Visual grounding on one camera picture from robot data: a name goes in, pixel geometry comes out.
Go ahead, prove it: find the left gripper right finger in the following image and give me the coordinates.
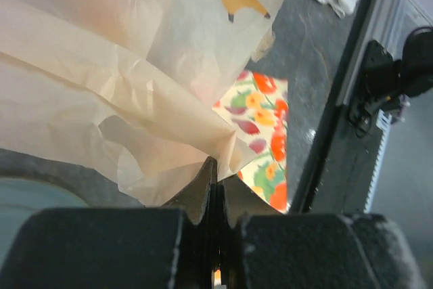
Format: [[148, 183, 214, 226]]
[[216, 177, 281, 288]]

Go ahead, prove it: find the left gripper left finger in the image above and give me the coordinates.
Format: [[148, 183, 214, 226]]
[[163, 158, 217, 288]]

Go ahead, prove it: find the banana print plastic bag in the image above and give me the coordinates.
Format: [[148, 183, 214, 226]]
[[1, 0, 283, 206]]

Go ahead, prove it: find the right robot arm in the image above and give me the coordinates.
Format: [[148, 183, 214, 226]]
[[401, 26, 432, 98]]

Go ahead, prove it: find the floral folded cloth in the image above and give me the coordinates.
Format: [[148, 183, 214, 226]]
[[213, 70, 289, 213]]

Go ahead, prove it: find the grey green plate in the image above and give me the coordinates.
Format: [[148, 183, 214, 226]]
[[0, 176, 89, 256]]

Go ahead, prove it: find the white slotted cable duct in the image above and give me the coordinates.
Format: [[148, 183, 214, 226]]
[[363, 110, 392, 213]]

